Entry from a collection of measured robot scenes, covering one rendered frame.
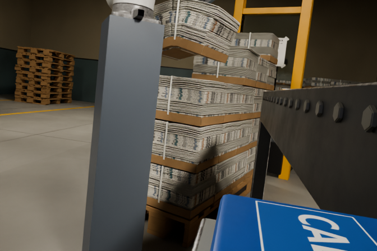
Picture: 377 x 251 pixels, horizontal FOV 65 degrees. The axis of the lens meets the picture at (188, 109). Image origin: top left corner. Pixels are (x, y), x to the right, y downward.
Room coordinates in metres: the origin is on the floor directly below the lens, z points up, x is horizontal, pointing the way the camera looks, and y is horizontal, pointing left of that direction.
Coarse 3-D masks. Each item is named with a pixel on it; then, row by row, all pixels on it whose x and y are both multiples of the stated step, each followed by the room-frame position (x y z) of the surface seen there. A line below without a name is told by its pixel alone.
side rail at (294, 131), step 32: (288, 96) 0.56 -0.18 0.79; (320, 96) 0.33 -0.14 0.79; (352, 96) 0.24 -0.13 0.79; (288, 128) 0.51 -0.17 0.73; (320, 128) 0.31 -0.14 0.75; (352, 128) 0.23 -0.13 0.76; (288, 160) 0.47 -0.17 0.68; (320, 160) 0.30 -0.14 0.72; (352, 160) 0.22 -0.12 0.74; (320, 192) 0.28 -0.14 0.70; (352, 192) 0.21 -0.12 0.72
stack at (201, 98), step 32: (160, 96) 1.52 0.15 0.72; (192, 96) 1.44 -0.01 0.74; (224, 96) 1.63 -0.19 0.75; (256, 96) 2.25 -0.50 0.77; (160, 128) 1.51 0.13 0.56; (192, 128) 1.42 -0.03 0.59; (224, 128) 1.69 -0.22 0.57; (256, 128) 2.33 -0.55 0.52; (192, 160) 1.42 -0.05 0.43; (224, 160) 1.77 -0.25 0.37; (160, 192) 1.50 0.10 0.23; (192, 192) 1.42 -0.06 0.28; (160, 224) 1.48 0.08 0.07; (192, 224) 1.43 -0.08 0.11
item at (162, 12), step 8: (160, 8) 1.52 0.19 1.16; (168, 8) 1.50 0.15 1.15; (160, 16) 1.52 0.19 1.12; (168, 16) 1.49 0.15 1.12; (168, 24) 1.48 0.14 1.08; (168, 32) 1.48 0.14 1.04; (168, 48) 1.50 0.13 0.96; (168, 56) 1.64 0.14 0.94; (176, 56) 1.66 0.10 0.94; (184, 56) 1.67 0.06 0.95; (192, 56) 1.70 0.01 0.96
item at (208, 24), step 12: (192, 0) 1.43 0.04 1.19; (192, 12) 1.42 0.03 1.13; (204, 12) 1.39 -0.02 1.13; (216, 12) 1.37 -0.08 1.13; (192, 24) 1.42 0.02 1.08; (204, 24) 1.39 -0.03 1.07; (216, 24) 1.41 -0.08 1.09; (228, 24) 1.50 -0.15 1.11; (180, 36) 1.45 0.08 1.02; (192, 36) 1.41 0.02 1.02; (204, 36) 1.38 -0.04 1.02; (216, 36) 1.46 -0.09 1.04; (228, 36) 1.56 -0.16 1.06; (216, 48) 1.49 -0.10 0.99; (228, 48) 1.61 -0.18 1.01; (216, 60) 1.54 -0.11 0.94
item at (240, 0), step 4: (236, 0) 3.16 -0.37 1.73; (240, 0) 3.14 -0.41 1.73; (244, 0) 3.20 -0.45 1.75; (236, 4) 3.16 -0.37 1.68; (240, 4) 3.14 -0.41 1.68; (244, 4) 3.20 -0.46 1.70; (236, 8) 3.15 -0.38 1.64; (240, 8) 3.13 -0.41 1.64; (236, 12) 3.15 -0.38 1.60; (240, 12) 3.13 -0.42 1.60; (236, 16) 3.15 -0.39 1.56; (240, 16) 3.13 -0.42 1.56; (240, 20) 3.13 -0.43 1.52; (240, 24) 3.12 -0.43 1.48; (240, 28) 3.12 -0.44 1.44
